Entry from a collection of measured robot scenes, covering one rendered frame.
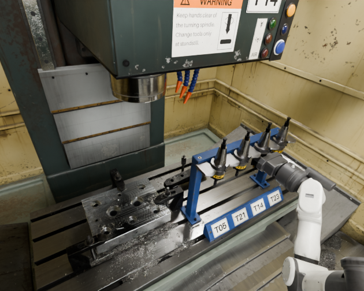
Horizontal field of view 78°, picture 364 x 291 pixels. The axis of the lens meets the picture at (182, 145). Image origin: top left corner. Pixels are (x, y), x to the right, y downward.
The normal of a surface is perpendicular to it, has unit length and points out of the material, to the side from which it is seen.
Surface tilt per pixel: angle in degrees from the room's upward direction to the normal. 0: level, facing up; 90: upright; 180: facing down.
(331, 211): 24
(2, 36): 90
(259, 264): 8
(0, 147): 90
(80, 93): 90
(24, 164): 90
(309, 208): 44
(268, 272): 8
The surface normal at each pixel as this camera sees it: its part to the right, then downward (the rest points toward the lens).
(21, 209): 0.07, -0.81
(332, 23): -0.85, 0.26
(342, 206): -0.29, -0.62
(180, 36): 0.52, 0.53
